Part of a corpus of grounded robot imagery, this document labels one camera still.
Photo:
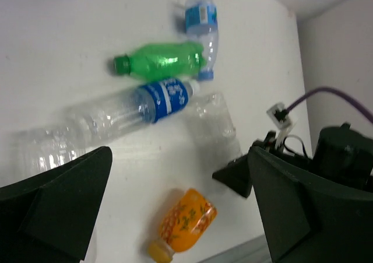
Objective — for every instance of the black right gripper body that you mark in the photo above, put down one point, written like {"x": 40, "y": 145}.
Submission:
{"x": 273, "y": 145}

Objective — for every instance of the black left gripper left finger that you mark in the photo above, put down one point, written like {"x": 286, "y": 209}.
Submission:
{"x": 50, "y": 217}

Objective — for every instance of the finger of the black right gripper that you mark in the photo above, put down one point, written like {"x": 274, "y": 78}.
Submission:
{"x": 235, "y": 176}

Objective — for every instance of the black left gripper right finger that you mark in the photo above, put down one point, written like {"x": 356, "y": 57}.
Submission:
{"x": 307, "y": 218}

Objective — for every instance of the clear unlabelled bottle white cap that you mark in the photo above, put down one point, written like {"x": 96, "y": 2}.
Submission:
{"x": 212, "y": 130}

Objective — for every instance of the orange juice bottle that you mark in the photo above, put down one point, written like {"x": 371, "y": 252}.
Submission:
{"x": 183, "y": 226}

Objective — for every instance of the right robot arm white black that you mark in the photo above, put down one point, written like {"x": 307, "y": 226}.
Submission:
{"x": 342, "y": 155}

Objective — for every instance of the clear crushed bottle white cap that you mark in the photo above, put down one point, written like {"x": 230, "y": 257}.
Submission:
{"x": 41, "y": 149}

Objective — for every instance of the clear bottle dark blue label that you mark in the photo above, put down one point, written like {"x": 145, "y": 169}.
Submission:
{"x": 115, "y": 115}

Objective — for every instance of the green plastic bottle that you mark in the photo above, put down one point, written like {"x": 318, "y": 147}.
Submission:
{"x": 158, "y": 61}

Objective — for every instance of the small bottle light blue label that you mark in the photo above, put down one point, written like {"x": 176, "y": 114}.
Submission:
{"x": 201, "y": 25}

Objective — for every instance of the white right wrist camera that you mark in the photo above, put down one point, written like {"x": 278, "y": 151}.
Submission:
{"x": 279, "y": 115}

